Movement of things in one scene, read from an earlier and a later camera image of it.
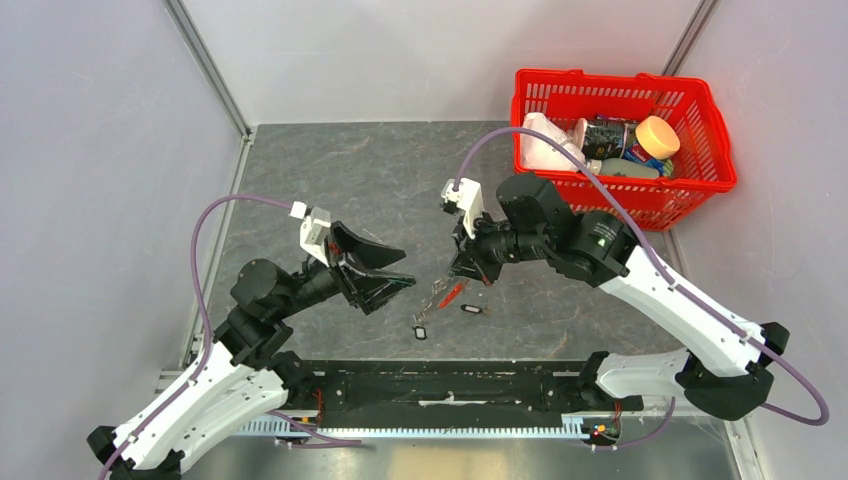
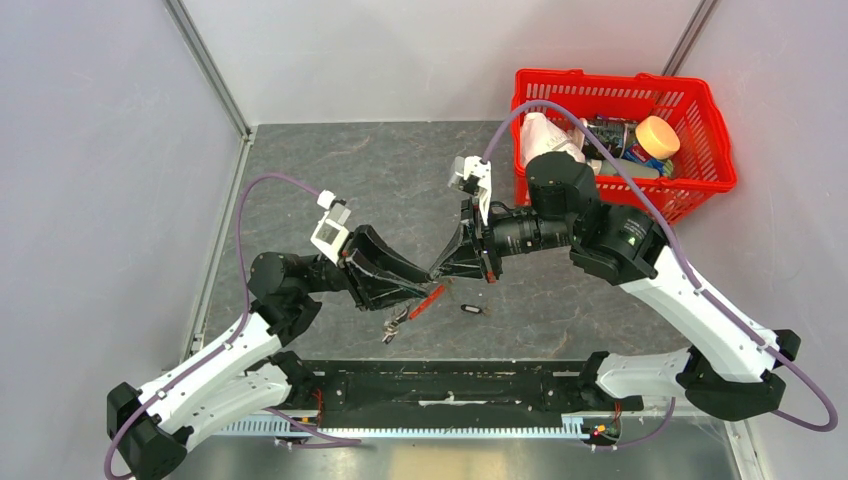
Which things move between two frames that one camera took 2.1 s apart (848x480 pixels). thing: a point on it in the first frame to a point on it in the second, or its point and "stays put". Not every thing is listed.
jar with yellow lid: (655, 141) stays put
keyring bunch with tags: (419, 328) to (427, 301)
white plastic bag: (539, 153) stays put
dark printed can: (605, 139) stays put
